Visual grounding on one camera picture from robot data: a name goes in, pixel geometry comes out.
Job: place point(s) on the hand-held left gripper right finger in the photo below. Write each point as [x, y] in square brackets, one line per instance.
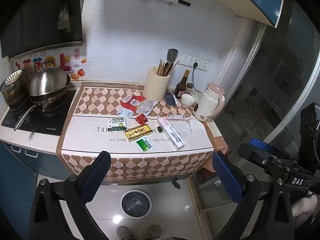
[227, 178]

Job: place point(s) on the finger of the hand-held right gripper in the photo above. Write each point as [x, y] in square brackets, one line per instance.
[261, 146]
[309, 120]

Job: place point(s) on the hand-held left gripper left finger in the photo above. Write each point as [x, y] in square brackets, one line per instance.
[97, 173]

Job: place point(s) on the white round trash bin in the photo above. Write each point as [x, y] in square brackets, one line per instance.
[136, 203]

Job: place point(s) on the small white sachet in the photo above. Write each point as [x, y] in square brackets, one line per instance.
[125, 113]

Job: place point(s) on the small red wrapper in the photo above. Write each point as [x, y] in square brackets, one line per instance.
[141, 119]

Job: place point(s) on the red snack packet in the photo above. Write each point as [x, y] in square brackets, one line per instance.
[130, 102]

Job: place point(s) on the person's right forearm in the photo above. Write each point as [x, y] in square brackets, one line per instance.
[303, 206]

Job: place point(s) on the checkered tablecloth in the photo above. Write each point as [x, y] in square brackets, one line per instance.
[87, 140]

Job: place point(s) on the wooden door threshold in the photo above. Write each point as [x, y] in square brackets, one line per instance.
[197, 201]

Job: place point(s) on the black object on floor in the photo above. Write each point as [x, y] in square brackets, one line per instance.
[176, 183]

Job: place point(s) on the green and white box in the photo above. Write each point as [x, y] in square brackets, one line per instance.
[116, 124]

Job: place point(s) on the glass sliding door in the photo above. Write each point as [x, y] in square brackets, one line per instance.
[275, 80]

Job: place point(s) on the green sachet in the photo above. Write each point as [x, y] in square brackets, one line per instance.
[145, 145]

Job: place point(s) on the yellow box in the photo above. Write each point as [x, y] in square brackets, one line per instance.
[138, 132]

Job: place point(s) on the crumpled white tissue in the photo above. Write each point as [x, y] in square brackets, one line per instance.
[192, 127]

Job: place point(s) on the grey fuzzy slipper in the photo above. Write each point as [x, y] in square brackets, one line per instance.
[154, 231]
[124, 233]

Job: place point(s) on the pink and white kettle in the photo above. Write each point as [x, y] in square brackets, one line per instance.
[207, 105]

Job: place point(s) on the black induction cooktop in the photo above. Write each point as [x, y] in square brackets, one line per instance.
[50, 123]

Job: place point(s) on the long white box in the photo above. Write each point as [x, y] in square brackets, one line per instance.
[171, 133]

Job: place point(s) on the blue base cabinet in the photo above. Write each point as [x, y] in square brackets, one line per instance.
[20, 177]

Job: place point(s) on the white bowl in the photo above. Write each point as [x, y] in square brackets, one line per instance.
[188, 100]

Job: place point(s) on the small seasoning jar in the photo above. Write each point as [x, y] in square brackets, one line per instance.
[190, 88]

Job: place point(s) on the dark blue phone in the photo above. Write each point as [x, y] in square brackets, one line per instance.
[170, 99]

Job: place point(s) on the dark glass bottle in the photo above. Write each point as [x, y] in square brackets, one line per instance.
[181, 87]

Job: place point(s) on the cream utensil holder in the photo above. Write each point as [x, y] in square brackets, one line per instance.
[155, 87]

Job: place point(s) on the steel wok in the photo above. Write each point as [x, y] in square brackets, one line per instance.
[48, 81]

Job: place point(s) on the metal pot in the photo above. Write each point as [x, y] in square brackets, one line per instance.
[11, 93]

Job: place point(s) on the bundle of wooden chopsticks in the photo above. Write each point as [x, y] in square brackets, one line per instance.
[162, 68]

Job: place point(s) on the patterned bowl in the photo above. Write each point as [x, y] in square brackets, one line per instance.
[13, 78]

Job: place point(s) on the metal spatula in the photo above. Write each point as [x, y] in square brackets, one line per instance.
[172, 55]

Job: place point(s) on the black range hood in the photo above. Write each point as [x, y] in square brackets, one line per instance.
[37, 15]

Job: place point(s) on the white wall socket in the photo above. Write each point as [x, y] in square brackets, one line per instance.
[205, 65]
[185, 59]
[198, 60]

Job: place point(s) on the colourful wall stickers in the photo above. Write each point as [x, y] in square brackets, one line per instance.
[57, 61]

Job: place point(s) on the blue wall cabinet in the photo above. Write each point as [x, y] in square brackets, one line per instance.
[255, 2]

